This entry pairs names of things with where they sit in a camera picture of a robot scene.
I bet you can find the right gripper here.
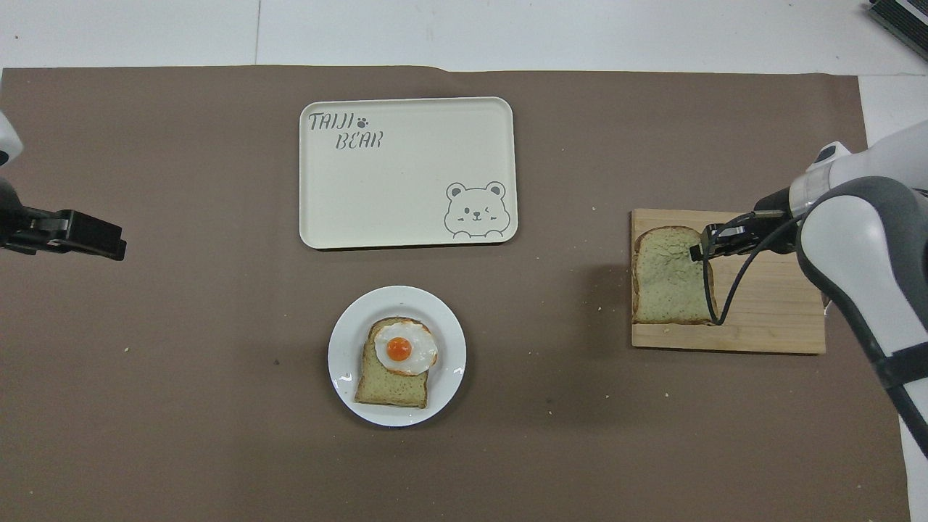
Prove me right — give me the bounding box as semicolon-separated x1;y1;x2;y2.
745;186;801;255

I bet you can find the white round plate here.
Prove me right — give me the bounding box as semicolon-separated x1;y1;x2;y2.
328;285;467;428

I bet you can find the wooden cutting board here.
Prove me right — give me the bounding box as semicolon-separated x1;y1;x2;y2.
630;209;827;355

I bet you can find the bread slice under fried egg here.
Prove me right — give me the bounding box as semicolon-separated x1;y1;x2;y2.
354;316;438;409

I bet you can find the cream tray with bear print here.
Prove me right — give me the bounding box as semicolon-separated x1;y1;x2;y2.
299;96;519;251

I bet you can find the black cable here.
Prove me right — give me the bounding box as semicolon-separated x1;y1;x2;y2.
699;210;805;326

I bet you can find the black stand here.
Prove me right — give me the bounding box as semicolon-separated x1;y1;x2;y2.
868;0;928;42

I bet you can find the plain bread slice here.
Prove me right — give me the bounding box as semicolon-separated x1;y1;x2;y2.
631;225;719;326

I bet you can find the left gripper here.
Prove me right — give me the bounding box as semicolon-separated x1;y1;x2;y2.
0;177;37;255

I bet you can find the fried egg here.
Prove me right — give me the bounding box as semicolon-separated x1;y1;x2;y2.
373;320;439;376

